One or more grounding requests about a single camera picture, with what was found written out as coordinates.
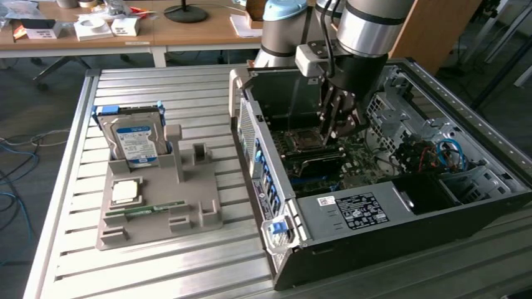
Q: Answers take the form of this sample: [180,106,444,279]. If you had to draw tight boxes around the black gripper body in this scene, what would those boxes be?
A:
[324,51,390,104]

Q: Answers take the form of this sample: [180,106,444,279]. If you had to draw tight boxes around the metal CPU socket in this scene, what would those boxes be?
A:
[286,129,324,153]

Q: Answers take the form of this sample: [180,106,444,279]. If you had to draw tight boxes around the perforated metal drive cage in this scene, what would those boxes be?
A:
[364,90,432,163]

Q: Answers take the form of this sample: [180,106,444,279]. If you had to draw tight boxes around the green motherboard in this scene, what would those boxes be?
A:
[268,113,399,199]

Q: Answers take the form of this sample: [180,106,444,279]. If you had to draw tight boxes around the wooden cabinet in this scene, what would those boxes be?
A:
[390,0,486,75]

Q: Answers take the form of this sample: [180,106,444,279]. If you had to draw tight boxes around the grey power supply unit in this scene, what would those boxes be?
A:
[295,182,419,241]

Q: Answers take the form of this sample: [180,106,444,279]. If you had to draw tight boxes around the white paper stack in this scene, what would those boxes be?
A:
[230,14,264,39]

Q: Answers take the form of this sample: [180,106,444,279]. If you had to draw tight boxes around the white desk leg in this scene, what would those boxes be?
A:
[484,0,532,65]

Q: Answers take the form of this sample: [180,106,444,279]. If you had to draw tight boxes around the grey metal disk bay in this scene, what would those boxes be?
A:
[439,166,515,208]

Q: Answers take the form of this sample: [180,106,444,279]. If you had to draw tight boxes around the black open PC case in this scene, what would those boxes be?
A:
[230,57,532,292]

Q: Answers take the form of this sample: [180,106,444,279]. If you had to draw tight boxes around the black lamp base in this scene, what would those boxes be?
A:
[163,0,208,24]

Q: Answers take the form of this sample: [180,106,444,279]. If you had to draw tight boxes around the hard disk in blue carrier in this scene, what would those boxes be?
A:
[91,101,168,169]

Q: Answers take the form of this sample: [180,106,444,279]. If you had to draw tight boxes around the green RAM stick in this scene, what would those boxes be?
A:
[106,201,187,217]

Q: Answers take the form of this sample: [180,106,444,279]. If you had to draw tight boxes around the grey parts rack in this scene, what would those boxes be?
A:
[96,123,226,252]

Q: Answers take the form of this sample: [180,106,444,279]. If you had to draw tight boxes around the silver CPU chip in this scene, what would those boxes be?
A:
[112,180,139,205]

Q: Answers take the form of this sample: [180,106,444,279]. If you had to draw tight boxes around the red yellow packet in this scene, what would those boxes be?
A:
[124,6,160,18]

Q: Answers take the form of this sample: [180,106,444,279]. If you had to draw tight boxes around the small white box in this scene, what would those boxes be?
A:
[111,17,142,37]

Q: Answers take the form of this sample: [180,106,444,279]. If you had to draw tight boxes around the flat white square box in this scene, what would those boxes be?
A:
[74,19,115,42]

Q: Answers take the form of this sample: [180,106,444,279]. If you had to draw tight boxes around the white tape roll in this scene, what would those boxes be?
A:
[79,17,106,33]

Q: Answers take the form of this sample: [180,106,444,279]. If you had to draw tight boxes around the black chair base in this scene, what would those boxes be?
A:
[32,55,92,91]

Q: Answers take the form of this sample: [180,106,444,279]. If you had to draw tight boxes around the white label stand black top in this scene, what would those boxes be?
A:
[19,18,63,40]

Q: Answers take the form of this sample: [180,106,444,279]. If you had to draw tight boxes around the clear plastic bag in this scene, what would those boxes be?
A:
[0,0,43,21]

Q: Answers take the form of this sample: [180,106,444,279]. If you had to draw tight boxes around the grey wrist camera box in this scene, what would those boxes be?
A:
[295,42,335,77]

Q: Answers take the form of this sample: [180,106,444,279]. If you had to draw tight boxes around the black camera cable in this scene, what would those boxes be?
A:
[315,0,339,78]

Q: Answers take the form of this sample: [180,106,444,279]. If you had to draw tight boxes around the red black twisted wire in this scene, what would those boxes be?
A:
[419,145,438,171]

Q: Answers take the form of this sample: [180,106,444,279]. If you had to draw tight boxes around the blue data wire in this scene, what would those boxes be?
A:
[436,138,470,173]

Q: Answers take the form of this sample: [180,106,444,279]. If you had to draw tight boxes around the white floor cable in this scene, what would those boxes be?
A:
[0,129,71,149]

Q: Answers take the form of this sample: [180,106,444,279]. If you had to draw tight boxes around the black floor cable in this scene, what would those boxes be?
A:
[0,149,35,194]

